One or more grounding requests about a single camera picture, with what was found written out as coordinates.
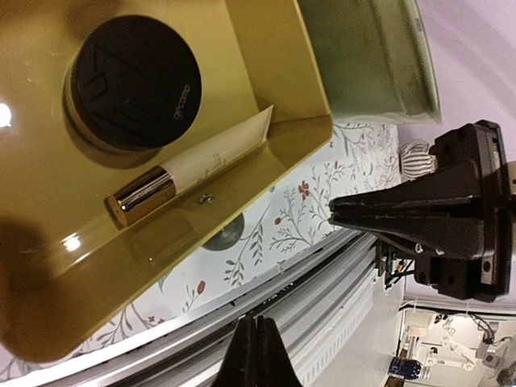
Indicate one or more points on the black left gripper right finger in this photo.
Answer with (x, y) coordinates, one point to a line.
(274, 366)

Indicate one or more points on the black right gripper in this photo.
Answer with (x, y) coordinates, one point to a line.
(464, 214)

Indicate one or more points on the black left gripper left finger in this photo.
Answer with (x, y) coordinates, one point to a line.
(239, 363)

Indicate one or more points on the green hard-shell suitcase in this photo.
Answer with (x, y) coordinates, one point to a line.
(374, 60)

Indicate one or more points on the slim gold cosmetic pencil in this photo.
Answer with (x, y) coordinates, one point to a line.
(189, 168)

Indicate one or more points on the drawer cabinet with dark top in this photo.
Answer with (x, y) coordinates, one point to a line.
(67, 266)

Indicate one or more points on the round cream compact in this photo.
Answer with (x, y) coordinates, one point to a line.
(134, 86)

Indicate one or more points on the floral white tablecloth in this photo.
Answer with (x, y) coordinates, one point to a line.
(291, 217)

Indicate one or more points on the aluminium front rail frame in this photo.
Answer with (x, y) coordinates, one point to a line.
(327, 319)

